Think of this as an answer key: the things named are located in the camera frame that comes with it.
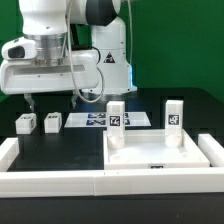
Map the white sheet with fiducial tags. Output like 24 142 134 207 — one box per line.
64 112 151 128

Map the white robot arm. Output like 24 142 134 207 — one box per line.
0 0 137 108

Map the white U-shaped fence wall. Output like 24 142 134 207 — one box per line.
0 138 224 198

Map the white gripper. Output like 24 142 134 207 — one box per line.
0 50 99 112

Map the white square tabletop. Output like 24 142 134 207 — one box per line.
103 129 210 170

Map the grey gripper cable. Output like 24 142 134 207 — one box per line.
65 0 106 104

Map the white cable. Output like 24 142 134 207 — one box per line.
127 0 134 66

